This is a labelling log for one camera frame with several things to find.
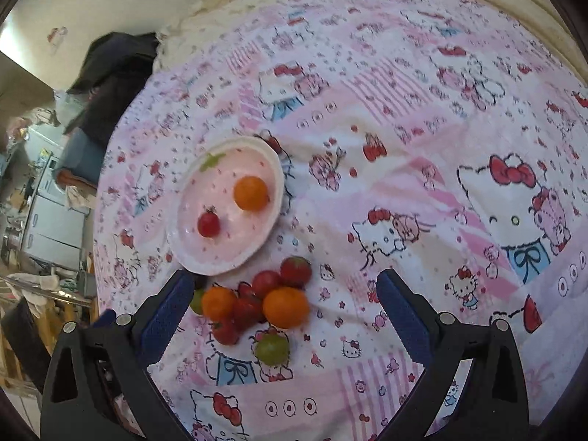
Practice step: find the pink white scalloped plate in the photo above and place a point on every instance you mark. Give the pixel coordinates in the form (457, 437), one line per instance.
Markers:
(216, 257)

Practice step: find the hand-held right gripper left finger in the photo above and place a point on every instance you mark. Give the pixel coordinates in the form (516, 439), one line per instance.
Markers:
(167, 317)

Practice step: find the small strawberry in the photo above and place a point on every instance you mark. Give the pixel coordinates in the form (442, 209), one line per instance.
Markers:
(295, 271)

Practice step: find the black jacket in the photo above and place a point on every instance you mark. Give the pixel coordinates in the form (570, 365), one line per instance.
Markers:
(115, 73)

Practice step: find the cherry tomato with stem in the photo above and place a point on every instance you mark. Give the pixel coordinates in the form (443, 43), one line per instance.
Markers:
(209, 224)

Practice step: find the wooden rack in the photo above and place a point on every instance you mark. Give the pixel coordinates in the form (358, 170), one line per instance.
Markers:
(50, 324)

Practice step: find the blue grey cushion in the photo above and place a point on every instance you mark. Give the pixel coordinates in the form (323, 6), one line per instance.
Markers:
(87, 151)

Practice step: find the small orange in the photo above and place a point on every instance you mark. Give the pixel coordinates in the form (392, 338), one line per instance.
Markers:
(285, 307)
(218, 303)

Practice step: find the pink cartoon printed blanket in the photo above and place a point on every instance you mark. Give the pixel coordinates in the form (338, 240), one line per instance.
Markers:
(413, 193)

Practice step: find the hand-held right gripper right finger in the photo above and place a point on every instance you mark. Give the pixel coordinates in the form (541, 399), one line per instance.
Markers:
(402, 317)

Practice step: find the large orange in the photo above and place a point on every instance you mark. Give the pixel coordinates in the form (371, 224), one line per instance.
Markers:
(250, 193)

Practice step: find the white crumpled cloth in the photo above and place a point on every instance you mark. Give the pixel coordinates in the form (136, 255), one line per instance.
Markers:
(78, 197)

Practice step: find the orange cloth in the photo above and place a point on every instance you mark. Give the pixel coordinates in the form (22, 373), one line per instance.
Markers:
(73, 178)

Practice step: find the white lace bedding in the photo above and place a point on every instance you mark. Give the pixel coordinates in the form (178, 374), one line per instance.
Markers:
(206, 23)

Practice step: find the white plastic bag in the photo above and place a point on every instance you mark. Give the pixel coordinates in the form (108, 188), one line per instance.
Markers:
(64, 101)

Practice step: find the white cabinet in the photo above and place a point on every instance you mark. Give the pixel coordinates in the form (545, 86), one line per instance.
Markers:
(55, 234)

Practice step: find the white towel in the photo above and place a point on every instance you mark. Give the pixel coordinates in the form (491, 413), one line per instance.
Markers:
(39, 281)

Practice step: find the red cherry tomato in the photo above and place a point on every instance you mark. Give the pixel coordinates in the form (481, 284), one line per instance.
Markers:
(266, 282)
(247, 312)

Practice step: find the green grape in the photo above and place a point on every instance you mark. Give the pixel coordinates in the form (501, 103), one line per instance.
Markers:
(272, 350)
(197, 303)

